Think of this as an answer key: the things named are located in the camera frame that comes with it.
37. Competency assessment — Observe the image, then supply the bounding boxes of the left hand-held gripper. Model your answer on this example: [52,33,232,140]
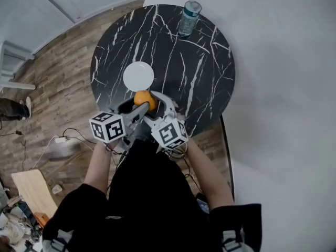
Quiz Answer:
[89,97,151,152]

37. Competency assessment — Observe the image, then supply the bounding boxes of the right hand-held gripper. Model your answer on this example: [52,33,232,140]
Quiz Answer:
[143,90,190,154]

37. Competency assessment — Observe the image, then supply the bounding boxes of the orange round food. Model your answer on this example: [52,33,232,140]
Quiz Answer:
[133,90,159,112]

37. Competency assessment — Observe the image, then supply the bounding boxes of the white round plate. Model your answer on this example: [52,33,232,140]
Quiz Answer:
[122,61,155,92]

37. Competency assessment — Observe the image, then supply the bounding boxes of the person's right forearm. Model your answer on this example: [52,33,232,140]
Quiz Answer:
[183,137,235,210]

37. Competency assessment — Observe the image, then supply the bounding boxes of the person's left forearm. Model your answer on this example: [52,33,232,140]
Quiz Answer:
[83,140,119,194]

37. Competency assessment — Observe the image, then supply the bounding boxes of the clear plastic water bottle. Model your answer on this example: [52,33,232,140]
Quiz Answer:
[177,0,203,38]

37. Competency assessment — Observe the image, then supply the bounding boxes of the person's black top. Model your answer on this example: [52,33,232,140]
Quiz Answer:
[41,138,263,252]

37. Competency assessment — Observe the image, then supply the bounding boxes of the white shelf unit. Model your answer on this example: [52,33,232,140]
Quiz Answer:
[0,40,36,92]

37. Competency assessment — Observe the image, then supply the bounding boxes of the light wooden board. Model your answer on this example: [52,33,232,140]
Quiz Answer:
[10,169,59,219]

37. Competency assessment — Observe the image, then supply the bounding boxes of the pile of clutter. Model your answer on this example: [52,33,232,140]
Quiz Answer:
[0,190,50,252]

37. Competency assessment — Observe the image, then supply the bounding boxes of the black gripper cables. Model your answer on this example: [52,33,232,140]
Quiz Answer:
[164,142,192,171]

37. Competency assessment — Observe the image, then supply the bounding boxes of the black floor cable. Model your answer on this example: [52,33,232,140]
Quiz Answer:
[61,128,97,145]

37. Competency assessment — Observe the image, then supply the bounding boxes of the white cable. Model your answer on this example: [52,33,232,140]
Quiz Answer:
[29,134,60,171]

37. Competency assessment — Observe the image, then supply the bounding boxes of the thin black cable with plug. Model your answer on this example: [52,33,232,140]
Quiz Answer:
[0,130,27,171]

